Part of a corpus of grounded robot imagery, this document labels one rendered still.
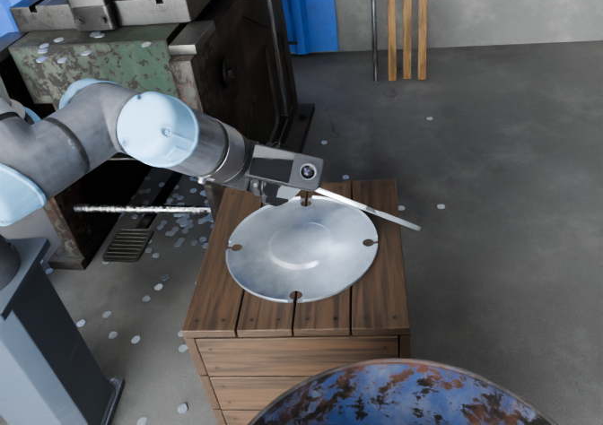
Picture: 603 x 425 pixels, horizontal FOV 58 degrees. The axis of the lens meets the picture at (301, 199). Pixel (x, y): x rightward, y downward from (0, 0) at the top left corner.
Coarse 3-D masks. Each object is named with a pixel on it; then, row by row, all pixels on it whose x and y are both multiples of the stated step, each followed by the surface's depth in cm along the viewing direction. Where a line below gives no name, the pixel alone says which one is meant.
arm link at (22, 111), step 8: (0, 80) 84; (0, 88) 84; (0, 96) 84; (8, 96) 87; (8, 104) 86; (16, 104) 89; (16, 112) 87; (24, 112) 89; (32, 112) 93; (32, 120) 92
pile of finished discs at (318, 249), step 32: (256, 224) 111; (288, 224) 110; (320, 224) 109; (352, 224) 108; (256, 256) 104; (288, 256) 102; (320, 256) 101; (352, 256) 101; (256, 288) 97; (288, 288) 96; (320, 288) 95
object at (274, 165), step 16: (256, 144) 72; (256, 160) 71; (272, 160) 72; (288, 160) 72; (304, 160) 72; (320, 160) 72; (256, 176) 71; (272, 176) 71; (288, 176) 72; (304, 176) 71; (320, 176) 72
